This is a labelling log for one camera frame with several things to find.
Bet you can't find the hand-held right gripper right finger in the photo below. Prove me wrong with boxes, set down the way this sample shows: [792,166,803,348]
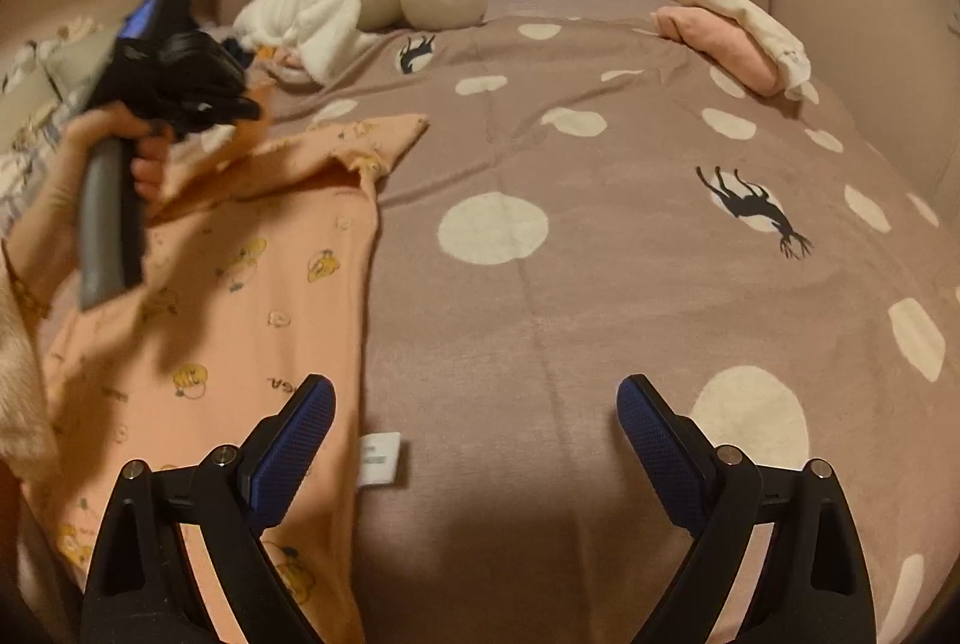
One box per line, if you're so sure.
[616,374,878,644]

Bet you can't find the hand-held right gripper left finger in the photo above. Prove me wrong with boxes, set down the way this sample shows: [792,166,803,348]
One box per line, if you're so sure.
[81,374,336,644]

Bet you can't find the mauve polka dot blanket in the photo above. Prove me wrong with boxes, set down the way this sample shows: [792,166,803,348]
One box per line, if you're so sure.
[15,0,960,644]

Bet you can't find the beige pillow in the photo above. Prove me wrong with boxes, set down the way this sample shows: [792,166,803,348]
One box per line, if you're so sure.
[41,25,121,97]

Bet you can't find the orange printed baby garment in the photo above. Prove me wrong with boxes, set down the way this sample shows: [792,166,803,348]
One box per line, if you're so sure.
[19,115,432,644]

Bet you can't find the person's left hand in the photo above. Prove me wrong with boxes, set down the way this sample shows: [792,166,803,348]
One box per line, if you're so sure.
[43,110,179,219]

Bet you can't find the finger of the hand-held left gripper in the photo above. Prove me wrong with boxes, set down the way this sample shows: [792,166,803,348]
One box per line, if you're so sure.
[161,32,250,94]
[154,92,265,136]

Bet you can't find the pile of plaid clothes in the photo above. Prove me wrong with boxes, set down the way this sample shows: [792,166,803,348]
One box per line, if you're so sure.
[0,104,68,225]

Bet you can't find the folded cream cloth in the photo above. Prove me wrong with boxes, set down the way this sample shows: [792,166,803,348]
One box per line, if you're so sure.
[664,0,815,103]

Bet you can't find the person's left forearm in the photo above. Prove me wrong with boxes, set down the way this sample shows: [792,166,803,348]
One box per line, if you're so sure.
[0,186,87,472]

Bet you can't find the folded pink cloth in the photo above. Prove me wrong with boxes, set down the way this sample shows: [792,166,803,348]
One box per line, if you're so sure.
[651,5,785,96]

